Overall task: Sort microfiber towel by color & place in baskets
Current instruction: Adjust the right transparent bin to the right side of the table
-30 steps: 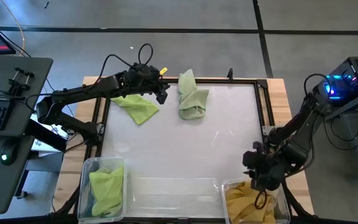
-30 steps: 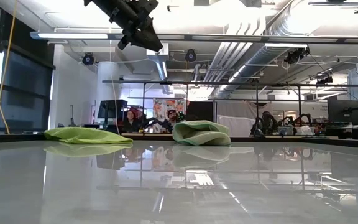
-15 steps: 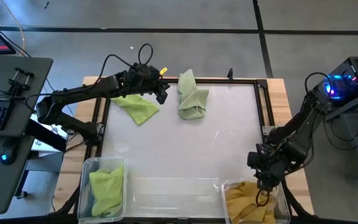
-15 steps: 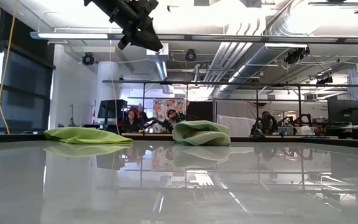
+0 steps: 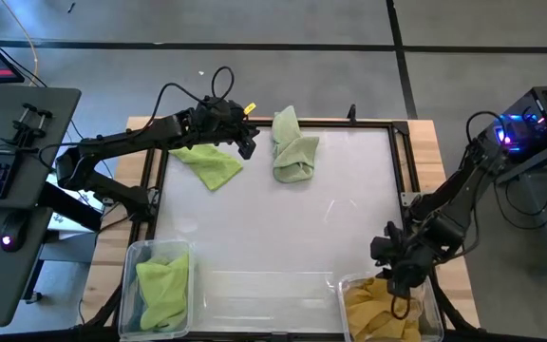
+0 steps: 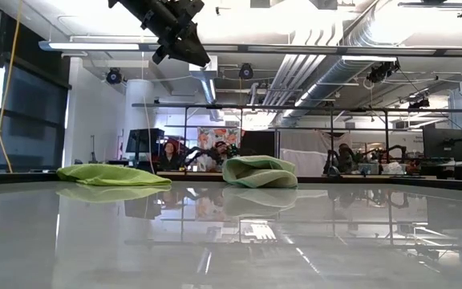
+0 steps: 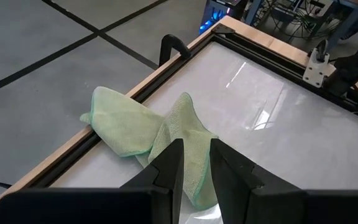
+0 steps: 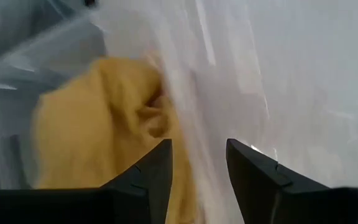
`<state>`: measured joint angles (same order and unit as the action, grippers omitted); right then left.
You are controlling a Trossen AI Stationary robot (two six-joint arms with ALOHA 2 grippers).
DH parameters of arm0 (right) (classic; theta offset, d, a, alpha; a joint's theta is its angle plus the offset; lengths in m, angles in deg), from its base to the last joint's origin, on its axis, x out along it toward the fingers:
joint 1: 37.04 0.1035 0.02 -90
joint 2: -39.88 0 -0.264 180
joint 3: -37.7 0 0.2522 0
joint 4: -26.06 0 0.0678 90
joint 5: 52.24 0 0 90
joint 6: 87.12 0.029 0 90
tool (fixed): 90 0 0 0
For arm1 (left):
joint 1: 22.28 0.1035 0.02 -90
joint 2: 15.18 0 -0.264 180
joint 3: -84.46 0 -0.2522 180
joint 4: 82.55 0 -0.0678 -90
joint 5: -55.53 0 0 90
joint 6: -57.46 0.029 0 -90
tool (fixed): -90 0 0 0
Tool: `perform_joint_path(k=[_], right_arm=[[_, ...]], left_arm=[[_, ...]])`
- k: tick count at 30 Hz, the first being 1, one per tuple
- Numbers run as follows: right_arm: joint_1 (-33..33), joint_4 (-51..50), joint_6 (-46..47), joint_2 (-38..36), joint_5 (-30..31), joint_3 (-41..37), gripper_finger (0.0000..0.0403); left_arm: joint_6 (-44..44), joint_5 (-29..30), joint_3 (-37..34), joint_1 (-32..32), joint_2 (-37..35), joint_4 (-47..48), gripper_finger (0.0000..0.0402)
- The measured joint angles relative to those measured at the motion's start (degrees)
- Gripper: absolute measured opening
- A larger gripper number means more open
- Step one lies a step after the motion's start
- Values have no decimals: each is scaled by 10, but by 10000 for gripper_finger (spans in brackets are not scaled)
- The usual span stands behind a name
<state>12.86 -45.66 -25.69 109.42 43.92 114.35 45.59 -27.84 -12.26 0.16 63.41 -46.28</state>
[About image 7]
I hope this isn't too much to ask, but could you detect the green microfiber towel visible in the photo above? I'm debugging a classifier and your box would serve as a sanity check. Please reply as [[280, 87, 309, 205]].
[[79, 86, 220, 211]]

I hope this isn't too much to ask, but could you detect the black corner bracket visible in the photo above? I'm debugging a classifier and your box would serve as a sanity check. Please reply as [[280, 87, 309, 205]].
[[211, 23, 236, 35]]

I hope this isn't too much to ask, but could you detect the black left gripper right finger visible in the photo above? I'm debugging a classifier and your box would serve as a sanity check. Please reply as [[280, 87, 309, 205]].
[[209, 138, 358, 224]]

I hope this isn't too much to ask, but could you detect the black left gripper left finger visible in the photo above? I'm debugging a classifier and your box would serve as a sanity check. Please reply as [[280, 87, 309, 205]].
[[0, 138, 185, 224]]

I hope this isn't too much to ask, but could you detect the workbench with blue legs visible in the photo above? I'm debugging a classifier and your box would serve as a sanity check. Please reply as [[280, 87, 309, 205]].
[[244, 0, 358, 54]]

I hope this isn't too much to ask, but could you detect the computer tower with blue light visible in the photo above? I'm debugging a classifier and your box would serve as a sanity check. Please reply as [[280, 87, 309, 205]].
[[198, 0, 249, 35]]

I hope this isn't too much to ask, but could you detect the black aluminium table frame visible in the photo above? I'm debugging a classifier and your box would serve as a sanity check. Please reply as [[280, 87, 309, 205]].
[[26, 29, 358, 189]]

